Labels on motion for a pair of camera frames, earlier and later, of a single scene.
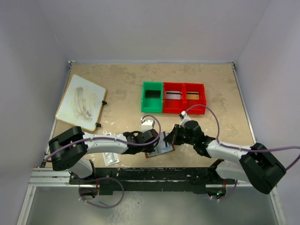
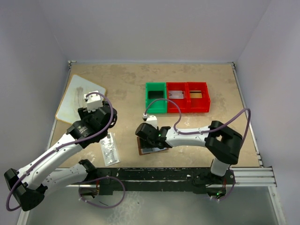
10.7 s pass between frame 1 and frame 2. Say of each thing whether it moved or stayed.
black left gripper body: moved
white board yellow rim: stayed
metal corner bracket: stayed
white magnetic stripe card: moved
